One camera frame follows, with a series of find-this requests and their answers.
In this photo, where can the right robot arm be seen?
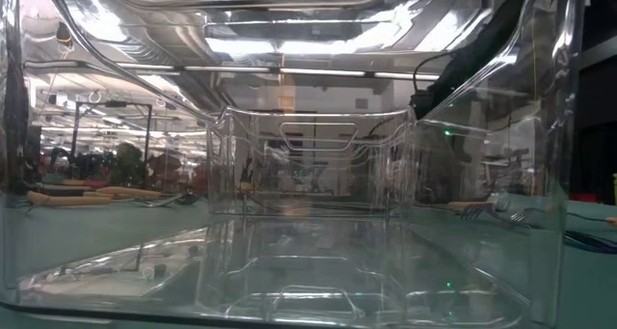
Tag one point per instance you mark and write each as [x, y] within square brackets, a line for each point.
[472, 54]

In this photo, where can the clear plastic bin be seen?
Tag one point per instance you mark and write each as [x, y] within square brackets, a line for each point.
[308, 271]
[231, 174]

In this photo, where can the bright ceiling light panel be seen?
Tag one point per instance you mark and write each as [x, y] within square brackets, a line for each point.
[289, 46]

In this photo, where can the long ceiling light strip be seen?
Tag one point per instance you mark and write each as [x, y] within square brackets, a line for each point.
[231, 69]

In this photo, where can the red box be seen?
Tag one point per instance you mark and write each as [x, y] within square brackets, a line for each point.
[584, 198]

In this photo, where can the yellow green container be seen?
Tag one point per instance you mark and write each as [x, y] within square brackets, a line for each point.
[615, 189]

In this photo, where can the black background frame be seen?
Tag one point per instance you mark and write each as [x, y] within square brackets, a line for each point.
[148, 141]

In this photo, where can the black aluminium rig frame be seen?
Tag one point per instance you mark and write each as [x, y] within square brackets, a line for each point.
[598, 126]

